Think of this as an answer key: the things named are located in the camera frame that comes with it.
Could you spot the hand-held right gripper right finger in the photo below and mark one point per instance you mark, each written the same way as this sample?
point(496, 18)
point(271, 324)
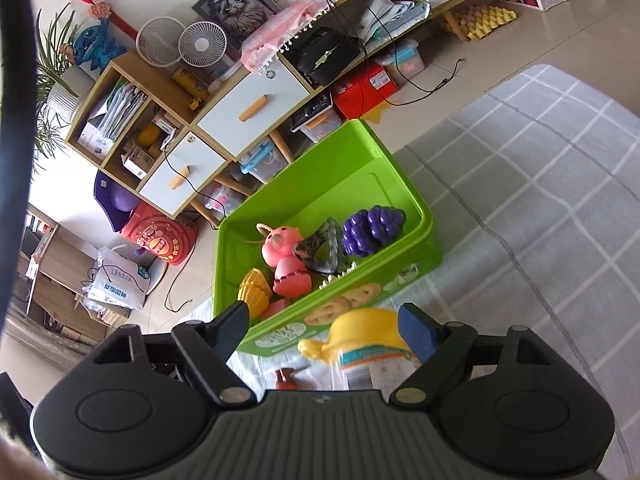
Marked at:
point(415, 332)

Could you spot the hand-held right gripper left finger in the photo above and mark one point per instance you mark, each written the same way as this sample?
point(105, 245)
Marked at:
point(232, 327)

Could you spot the yellow toy corn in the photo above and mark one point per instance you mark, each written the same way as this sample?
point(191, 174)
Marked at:
point(255, 287)

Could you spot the pink plastic block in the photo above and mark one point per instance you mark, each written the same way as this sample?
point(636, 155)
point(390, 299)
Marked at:
point(277, 306)

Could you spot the pink rubber pig toy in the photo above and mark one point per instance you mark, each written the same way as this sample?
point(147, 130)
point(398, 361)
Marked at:
point(280, 247)

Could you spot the brown translucent hair clip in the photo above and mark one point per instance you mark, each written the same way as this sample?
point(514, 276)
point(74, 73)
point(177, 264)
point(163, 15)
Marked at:
point(315, 252)

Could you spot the purple toy grapes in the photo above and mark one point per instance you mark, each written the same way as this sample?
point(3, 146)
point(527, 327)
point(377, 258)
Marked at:
point(372, 227)

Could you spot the green plastic box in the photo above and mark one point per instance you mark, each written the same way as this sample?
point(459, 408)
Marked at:
point(310, 195)

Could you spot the red printed bucket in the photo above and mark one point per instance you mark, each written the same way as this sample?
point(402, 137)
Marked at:
point(160, 235)

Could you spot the white shopping bag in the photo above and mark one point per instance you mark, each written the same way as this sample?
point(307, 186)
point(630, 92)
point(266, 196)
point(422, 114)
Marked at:
point(117, 280)

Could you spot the clear storage box pink contents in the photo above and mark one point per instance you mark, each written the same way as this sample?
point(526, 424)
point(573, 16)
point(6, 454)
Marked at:
point(227, 200)

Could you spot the wooden desk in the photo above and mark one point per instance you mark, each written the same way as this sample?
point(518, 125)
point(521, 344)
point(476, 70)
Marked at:
point(65, 270)

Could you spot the grey checked cloth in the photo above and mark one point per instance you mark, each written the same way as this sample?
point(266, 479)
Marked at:
point(525, 210)

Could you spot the purple plush toy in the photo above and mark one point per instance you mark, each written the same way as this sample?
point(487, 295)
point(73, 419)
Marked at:
point(117, 202)

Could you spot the blue-lidded clear storage box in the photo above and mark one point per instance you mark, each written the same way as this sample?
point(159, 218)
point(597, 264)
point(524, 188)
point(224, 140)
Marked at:
point(262, 160)

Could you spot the small cardboard carton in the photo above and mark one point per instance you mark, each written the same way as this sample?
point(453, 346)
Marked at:
point(139, 162)

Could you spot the yellow round object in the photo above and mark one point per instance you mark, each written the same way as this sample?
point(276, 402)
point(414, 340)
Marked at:
point(150, 135)

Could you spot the clear storage box dark contents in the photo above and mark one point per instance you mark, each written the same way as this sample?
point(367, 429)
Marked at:
point(317, 117)

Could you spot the wooden cabinet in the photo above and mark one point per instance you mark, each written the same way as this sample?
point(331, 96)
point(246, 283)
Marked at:
point(165, 105)

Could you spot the white shelf box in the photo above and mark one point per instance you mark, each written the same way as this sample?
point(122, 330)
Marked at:
point(95, 137)

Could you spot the red cardboard box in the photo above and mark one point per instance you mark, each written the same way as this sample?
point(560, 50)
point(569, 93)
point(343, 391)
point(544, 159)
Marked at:
point(365, 92)

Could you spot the stack of papers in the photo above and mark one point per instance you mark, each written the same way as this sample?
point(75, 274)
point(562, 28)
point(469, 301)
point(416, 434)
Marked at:
point(122, 107)

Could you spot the yellow can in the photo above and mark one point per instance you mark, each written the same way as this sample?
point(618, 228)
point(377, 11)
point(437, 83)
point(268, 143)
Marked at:
point(190, 82)

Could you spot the clear storage box colourful contents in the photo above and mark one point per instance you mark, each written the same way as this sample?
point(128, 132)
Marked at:
point(402, 62)

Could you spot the white desk fan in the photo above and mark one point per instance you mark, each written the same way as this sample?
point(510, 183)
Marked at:
point(202, 42)

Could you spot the black case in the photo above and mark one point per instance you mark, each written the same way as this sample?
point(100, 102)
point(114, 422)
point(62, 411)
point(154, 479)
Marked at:
point(322, 55)

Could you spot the white fan guard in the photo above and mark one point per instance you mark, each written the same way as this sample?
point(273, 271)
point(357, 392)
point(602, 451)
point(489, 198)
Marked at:
point(157, 40)

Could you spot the pink tasselled cloth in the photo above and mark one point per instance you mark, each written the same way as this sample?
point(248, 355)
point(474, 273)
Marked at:
point(290, 25)

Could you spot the green potted plant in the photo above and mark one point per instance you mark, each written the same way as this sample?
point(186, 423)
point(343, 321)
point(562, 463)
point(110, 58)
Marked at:
point(55, 75)

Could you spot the blue plush figure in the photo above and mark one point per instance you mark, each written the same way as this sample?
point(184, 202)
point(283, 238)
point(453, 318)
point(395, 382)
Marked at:
point(95, 45)

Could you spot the stack of folded cloths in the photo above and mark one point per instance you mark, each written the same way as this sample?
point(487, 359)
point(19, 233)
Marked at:
point(392, 17)

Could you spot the yellow egg tray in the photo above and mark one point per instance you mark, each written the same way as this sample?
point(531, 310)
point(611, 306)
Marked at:
point(480, 22)

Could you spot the framed cat picture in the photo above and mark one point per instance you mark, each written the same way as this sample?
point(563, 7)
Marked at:
point(237, 5)

